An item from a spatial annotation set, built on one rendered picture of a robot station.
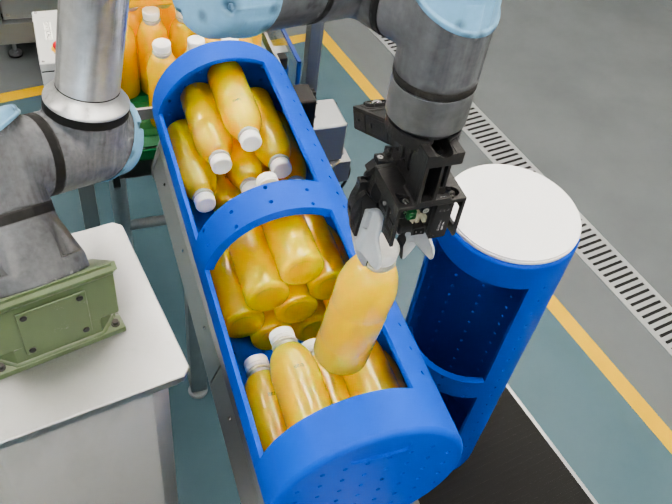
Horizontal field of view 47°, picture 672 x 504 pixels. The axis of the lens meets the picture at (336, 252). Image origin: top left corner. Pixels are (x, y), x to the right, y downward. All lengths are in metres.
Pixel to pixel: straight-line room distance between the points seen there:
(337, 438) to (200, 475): 1.35
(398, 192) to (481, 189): 0.89
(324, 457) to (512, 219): 0.75
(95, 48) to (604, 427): 2.04
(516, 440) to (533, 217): 0.92
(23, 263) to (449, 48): 0.62
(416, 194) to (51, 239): 0.53
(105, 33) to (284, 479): 0.60
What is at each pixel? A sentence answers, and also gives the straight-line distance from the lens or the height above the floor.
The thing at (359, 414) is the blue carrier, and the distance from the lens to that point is 1.00.
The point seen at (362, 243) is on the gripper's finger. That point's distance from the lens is 0.82.
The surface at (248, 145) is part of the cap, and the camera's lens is 1.42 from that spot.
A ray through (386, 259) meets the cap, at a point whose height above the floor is 1.46.
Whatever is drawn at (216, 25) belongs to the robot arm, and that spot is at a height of 1.77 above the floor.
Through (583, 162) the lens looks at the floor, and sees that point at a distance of 3.52.
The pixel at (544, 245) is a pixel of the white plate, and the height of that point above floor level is 1.04.
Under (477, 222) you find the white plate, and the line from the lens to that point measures 1.54.
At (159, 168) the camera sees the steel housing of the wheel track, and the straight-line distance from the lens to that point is 1.80.
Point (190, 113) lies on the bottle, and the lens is 1.53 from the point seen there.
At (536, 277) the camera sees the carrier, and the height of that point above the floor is 0.99.
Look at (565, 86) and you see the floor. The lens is 3.94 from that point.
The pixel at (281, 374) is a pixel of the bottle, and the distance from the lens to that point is 1.12.
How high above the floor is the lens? 2.09
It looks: 48 degrees down
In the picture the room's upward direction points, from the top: 10 degrees clockwise
